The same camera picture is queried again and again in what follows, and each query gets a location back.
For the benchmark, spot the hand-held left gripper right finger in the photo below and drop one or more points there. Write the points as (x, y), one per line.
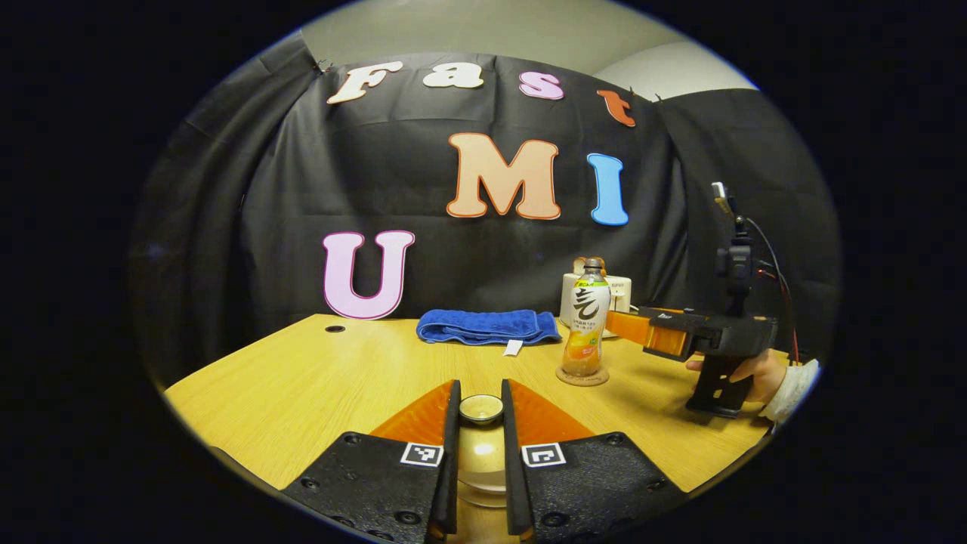
(512, 468)

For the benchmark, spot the round brown coaster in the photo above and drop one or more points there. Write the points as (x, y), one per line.
(582, 380)

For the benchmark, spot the white teacup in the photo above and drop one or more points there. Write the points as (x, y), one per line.
(482, 491)

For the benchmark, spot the toast slice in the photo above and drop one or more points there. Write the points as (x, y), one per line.
(579, 265)

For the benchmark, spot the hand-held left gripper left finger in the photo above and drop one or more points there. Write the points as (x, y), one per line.
(452, 468)

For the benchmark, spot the black backdrop cloth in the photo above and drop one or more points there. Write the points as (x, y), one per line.
(264, 189)

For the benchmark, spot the blue folded towel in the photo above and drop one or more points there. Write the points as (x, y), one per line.
(483, 326)

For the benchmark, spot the clear water bottle white label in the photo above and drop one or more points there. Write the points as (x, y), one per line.
(585, 325)

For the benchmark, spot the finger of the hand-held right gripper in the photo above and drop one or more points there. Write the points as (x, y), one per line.
(672, 313)
(627, 325)

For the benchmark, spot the white toaster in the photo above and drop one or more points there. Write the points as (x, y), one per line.
(619, 291)

